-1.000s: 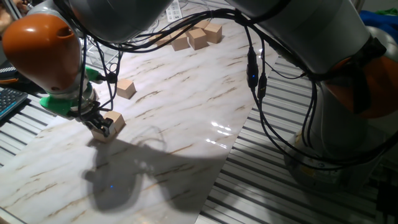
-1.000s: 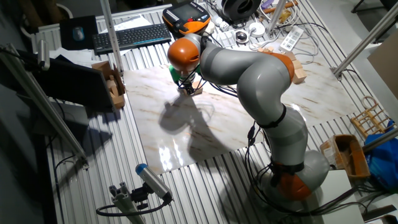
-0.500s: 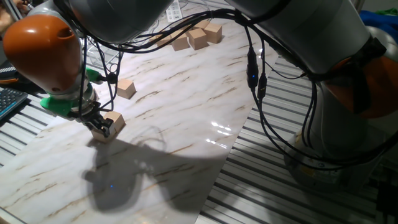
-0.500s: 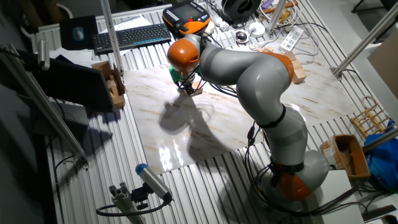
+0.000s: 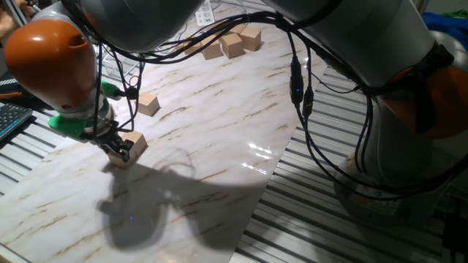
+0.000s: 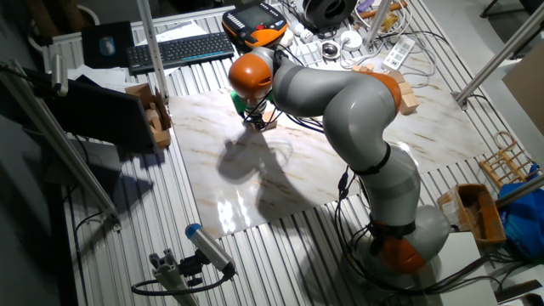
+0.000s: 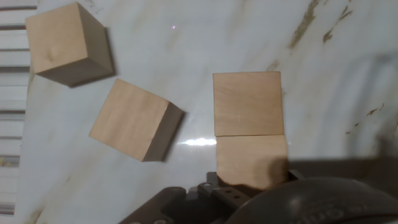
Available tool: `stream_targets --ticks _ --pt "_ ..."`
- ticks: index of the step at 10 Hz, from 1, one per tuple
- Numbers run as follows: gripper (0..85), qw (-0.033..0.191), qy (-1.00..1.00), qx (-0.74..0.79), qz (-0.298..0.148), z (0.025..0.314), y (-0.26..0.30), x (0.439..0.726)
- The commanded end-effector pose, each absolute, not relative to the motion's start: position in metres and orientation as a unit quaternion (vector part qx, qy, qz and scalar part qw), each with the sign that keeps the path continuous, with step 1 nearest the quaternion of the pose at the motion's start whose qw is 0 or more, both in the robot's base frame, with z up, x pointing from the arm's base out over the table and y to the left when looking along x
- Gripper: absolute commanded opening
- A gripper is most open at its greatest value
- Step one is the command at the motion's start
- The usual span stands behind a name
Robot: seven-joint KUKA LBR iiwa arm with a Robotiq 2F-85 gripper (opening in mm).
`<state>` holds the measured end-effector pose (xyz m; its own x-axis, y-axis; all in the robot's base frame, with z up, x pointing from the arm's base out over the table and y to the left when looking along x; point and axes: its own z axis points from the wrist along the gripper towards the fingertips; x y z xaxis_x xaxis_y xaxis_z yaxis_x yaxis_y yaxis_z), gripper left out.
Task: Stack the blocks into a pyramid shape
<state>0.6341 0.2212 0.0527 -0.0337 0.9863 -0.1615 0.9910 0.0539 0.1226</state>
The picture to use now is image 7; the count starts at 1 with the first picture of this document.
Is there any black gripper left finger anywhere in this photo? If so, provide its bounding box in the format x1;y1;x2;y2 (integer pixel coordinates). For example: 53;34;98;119
118;171;259;224

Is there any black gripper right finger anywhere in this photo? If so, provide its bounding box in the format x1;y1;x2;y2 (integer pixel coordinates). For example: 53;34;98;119
287;169;305;182

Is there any medium light wooden cube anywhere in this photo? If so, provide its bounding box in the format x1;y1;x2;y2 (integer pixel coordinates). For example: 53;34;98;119
25;2;114;88
215;134;289;191
212;71;285;138
88;78;185;163

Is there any white marble pattern sheet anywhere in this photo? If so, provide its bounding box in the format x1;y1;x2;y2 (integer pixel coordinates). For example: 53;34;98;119
14;0;398;224

